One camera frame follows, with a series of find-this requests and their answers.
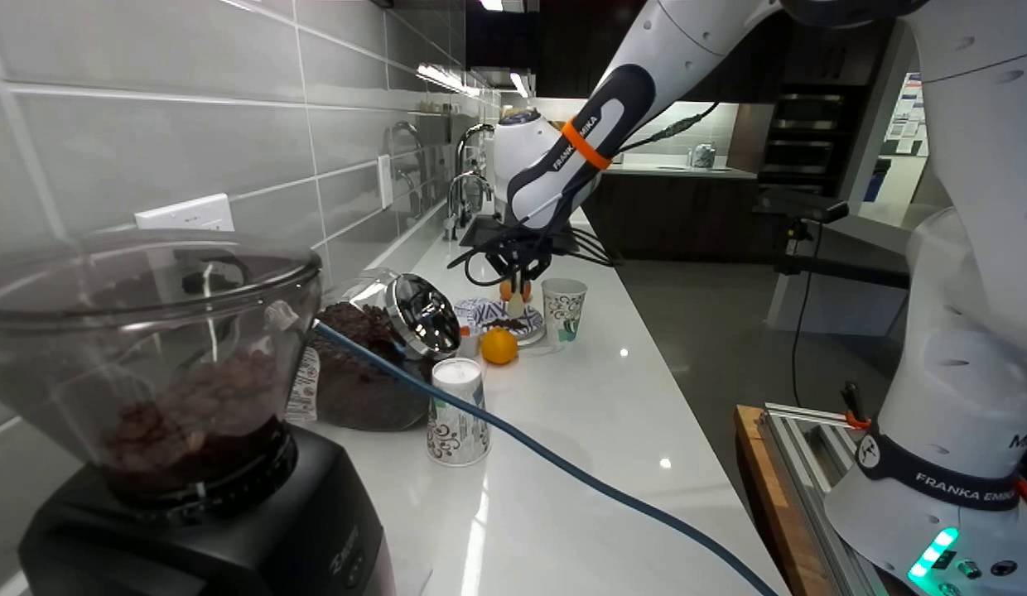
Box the orange strap on arm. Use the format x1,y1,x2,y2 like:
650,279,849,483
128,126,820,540
555,115,612,172

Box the round metal canister lid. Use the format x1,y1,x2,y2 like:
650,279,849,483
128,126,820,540
381,273,464,359

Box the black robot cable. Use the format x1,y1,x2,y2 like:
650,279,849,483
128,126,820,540
612,98,724,160

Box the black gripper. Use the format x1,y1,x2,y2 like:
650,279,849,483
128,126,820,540
460,212,563,290

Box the black camera tripod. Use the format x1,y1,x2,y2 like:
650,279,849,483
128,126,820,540
771,199,915,407

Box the black coffee grinder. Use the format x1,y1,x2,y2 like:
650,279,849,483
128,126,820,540
0,228,397,596

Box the white wall outlet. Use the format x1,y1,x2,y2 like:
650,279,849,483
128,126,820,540
373,154,397,212
131,193,238,235

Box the paper cup with dotted print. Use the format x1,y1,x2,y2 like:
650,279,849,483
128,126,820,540
425,356,495,463

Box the small clear glass cup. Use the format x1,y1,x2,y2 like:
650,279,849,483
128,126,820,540
541,275,592,346

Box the metal coffee canister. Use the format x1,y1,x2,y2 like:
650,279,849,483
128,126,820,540
311,301,433,434

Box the small orange fruit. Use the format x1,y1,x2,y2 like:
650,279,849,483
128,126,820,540
478,326,523,371

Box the blue cable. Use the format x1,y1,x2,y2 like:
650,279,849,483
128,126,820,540
308,315,781,596

